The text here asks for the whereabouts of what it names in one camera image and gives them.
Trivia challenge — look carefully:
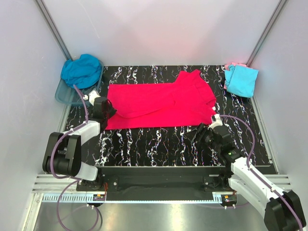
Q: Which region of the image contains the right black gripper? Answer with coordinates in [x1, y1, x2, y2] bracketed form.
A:
[184, 123, 220, 153]

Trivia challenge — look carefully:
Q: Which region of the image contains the red t shirt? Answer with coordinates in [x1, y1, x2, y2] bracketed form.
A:
[107, 70, 216, 130]

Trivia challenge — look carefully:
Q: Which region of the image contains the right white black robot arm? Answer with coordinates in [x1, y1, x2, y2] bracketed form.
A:
[184, 124, 307, 231]

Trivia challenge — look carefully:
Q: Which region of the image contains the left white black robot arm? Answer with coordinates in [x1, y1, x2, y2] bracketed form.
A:
[42, 97, 116, 191]

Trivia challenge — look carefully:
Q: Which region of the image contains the blue crumpled t shirt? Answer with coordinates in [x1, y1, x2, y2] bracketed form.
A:
[60, 54, 102, 90]

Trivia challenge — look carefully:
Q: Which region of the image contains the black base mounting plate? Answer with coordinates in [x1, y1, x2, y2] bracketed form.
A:
[76, 166, 247, 202]

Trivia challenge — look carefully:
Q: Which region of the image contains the folded light blue t shirt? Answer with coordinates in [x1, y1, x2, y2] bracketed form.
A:
[226, 66, 259, 98]

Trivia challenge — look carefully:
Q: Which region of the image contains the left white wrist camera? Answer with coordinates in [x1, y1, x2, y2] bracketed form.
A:
[82, 90, 100, 106]

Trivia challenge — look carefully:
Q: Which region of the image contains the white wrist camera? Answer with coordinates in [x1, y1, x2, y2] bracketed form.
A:
[82, 90, 100, 106]
[208, 114, 223, 129]

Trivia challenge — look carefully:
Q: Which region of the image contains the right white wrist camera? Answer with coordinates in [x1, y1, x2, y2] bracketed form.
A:
[208, 114, 223, 129]

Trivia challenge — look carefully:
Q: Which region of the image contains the white slotted cable duct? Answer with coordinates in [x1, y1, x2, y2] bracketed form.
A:
[42, 193, 106, 203]

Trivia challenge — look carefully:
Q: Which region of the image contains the left aluminium corner post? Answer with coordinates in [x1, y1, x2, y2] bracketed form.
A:
[34, 0, 73, 60]

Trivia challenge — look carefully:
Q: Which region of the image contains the aluminium corner post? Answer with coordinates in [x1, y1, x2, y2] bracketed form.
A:
[34, 0, 73, 60]
[246, 0, 289, 66]

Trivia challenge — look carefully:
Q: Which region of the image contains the right aluminium corner post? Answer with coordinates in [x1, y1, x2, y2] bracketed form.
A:
[246, 0, 289, 66]

